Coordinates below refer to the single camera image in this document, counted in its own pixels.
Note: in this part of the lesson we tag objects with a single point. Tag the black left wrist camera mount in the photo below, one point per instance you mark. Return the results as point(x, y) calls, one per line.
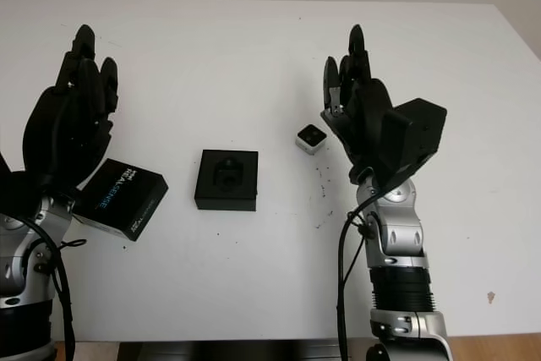
point(12, 192)

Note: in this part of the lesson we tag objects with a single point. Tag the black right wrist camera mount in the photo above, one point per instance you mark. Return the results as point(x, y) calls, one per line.
point(418, 132)

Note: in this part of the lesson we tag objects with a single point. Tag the small silver square camera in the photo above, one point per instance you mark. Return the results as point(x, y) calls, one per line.
point(309, 136)

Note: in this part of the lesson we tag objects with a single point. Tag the black box base with foam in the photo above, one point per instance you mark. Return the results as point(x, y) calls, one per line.
point(226, 196)

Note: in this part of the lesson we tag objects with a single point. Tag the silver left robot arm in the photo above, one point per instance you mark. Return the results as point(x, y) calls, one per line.
point(17, 259)

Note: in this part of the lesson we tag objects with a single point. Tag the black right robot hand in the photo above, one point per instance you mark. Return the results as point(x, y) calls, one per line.
point(367, 124)

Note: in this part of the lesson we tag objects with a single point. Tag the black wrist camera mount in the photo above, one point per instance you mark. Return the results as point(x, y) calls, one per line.
point(12, 192)
point(418, 132)

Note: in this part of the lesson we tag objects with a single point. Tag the black RealSense box lid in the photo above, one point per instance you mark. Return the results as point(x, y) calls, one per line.
point(122, 192)

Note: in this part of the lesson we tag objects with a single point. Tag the dark robot torso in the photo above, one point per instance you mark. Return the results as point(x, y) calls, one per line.
point(236, 352)

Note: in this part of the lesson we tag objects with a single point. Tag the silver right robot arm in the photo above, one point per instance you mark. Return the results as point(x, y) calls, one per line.
point(397, 242)

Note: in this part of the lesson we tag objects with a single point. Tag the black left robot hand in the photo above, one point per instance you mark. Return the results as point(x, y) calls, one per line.
point(67, 124)

